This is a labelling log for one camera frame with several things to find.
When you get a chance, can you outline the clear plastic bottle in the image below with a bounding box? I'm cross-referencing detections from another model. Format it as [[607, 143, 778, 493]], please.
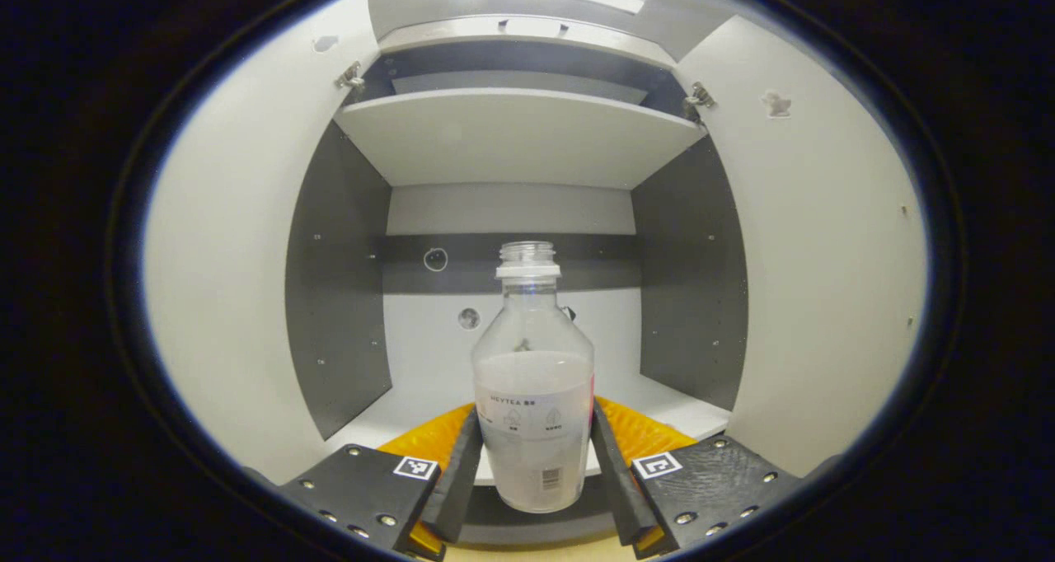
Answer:
[[471, 241, 596, 514]]

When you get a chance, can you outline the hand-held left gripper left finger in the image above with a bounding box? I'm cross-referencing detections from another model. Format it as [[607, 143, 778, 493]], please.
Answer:
[[280, 403, 483, 561]]

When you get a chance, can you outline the grey cabinet shelf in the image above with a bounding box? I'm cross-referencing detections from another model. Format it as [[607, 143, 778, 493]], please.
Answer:
[[334, 88, 708, 190]]

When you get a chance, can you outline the grey cabinet door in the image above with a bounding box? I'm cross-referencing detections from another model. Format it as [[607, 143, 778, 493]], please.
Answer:
[[672, 14, 931, 478], [144, 0, 392, 485]]

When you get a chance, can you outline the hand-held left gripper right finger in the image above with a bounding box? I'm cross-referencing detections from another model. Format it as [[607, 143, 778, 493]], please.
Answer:
[[589, 396, 804, 560]]

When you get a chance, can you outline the grey cabinet drawer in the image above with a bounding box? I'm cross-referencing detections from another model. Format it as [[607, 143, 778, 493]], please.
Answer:
[[377, 14, 678, 70]]

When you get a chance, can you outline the grey cabinet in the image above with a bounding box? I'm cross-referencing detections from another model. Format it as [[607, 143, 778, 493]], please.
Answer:
[[284, 14, 751, 546]]

